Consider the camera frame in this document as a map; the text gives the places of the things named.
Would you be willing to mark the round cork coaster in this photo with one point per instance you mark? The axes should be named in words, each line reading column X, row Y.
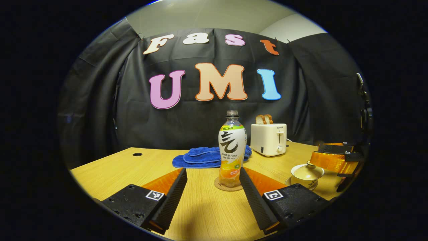
column 220, row 186

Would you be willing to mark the cream ceramic saucer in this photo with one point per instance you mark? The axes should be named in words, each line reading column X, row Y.
column 288, row 182

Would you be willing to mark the black backdrop cloth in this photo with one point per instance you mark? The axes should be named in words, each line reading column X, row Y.
column 100, row 110

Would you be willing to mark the bread slice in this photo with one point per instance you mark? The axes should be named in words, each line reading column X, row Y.
column 260, row 119
column 269, row 118

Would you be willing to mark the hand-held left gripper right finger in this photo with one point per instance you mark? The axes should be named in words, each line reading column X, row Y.
column 254, row 201

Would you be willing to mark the plastic water bottle white label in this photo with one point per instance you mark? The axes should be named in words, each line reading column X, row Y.
column 231, row 147

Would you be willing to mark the blue towel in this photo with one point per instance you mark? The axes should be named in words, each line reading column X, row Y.
column 200, row 159

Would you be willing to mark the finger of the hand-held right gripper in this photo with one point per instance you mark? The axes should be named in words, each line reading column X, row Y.
column 334, row 148
column 331, row 162

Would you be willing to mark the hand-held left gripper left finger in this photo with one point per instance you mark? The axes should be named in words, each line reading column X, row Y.
column 174, row 197

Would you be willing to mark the cream toaster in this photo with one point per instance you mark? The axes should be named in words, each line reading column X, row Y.
column 267, row 139

